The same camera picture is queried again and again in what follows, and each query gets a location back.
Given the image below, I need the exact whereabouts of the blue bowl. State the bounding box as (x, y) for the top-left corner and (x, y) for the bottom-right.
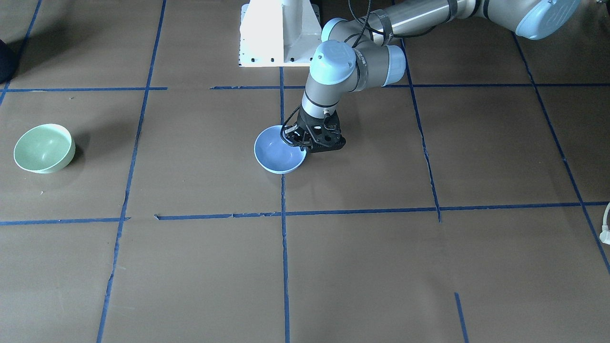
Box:
(254, 125), (306, 174)

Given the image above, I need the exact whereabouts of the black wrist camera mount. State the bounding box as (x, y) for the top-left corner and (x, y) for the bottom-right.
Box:
(304, 111), (346, 153)

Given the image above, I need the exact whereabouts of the white pillar with base plate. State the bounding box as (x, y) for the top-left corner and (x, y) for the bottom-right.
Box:
(238, 0), (322, 68)

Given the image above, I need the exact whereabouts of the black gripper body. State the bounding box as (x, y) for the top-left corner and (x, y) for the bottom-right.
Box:
(285, 111), (342, 152)

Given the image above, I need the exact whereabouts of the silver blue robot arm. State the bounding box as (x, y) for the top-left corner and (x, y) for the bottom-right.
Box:
(279, 0), (580, 153)

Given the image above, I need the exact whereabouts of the green bowl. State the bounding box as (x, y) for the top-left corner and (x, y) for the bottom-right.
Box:
(13, 123), (76, 174)

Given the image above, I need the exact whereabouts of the white power plug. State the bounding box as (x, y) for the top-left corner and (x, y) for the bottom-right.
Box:
(599, 202), (610, 245)

